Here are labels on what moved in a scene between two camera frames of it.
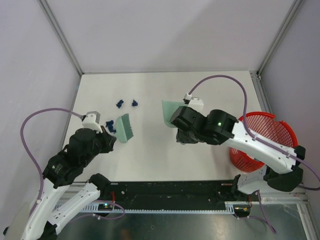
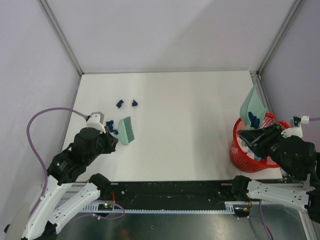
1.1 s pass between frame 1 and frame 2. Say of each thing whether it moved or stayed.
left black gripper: stayed
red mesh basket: stayed
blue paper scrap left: stayed
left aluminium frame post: stayed
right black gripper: moved
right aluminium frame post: stayed
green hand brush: moved
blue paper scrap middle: stayed
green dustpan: moved
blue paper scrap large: moved
